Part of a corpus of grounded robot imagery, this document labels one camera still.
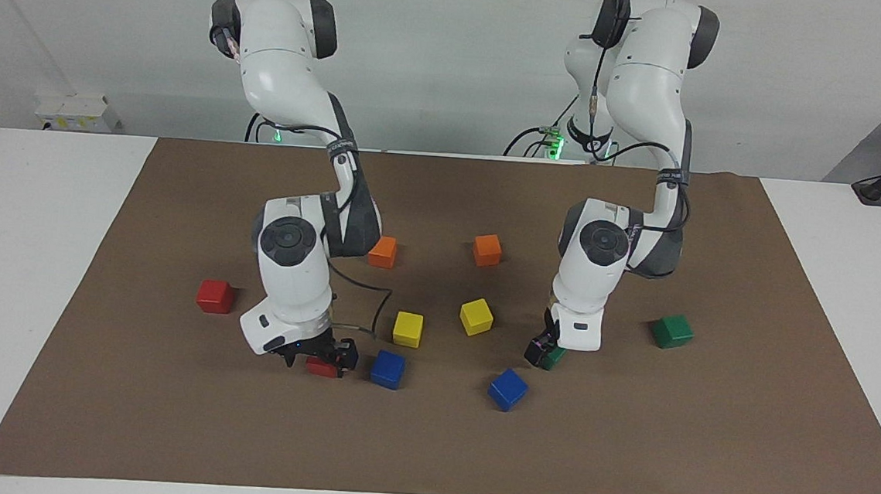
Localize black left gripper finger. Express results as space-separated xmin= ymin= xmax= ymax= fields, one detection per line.
xmin=523 ymin=332 xmax=555 ymax=369

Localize red wooden block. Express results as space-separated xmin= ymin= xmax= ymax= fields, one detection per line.
xmin=196 ymin=278 xmax=237 ymax=316
xmin=304 ymin=355 xmax=343 ymax=380

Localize blue wooden block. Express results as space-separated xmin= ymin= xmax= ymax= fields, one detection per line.
xmin=487 ymin=366 xmax=531 ymax=414
xmin=368 ymin=349 xmax=408 ymax=392

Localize yellow wooden block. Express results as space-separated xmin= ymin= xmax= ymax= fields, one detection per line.
xmin=391 ymin=310 xmax=425 ymax=349
xmin=458 ymin=297 xmax=497 ymax=338

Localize orange wooden block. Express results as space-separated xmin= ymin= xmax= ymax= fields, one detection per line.
xmin=471 ymin=233 xmax=504 ymax=269
xmin=367 ymin=234 xmax=398 ymax=270

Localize brown table mat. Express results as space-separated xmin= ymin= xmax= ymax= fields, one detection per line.
xmin=0 ymin=121 xmax=881 ymax=494

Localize white power outlet box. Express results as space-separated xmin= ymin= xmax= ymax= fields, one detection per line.
xmin=32 ymin=91 xmax=123 ymax=135

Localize black left base cables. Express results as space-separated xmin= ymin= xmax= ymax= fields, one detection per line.
xmin=503 ymin=120 xmax=570 ymax=162

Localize black right base cable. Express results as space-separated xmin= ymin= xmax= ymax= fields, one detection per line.
xmin=244 ymin=112 xmax=280 ymax=145

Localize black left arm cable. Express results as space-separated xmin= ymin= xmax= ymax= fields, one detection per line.
xmin=580 ymin=0 xmax=707 ymax=238

